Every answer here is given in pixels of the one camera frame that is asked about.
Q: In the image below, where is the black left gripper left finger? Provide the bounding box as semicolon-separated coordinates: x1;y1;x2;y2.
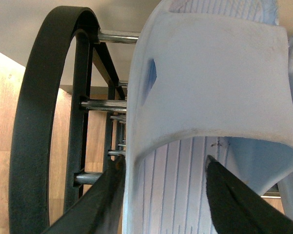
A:
44;156;126;234

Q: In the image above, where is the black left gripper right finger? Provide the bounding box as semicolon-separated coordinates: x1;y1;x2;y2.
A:
206;155;293;234

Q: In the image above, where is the black metal shoe rack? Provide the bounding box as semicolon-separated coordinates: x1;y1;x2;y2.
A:
9;6;277;234

